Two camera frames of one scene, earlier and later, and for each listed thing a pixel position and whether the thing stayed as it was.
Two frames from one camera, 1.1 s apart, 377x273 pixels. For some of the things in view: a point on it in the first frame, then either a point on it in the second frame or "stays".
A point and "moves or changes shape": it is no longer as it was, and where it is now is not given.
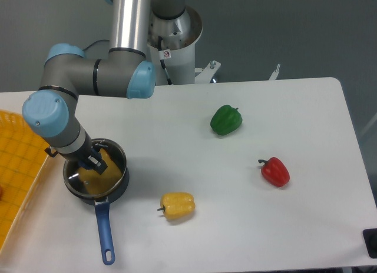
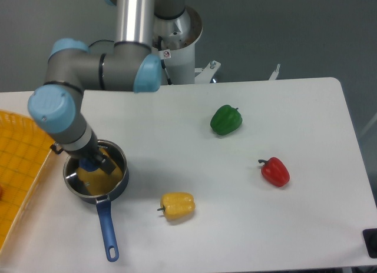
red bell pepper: [275, 170] stays
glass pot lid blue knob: [88, 182] moves or changes shape
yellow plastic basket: [22, 153] stays
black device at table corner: [370, 237] stays
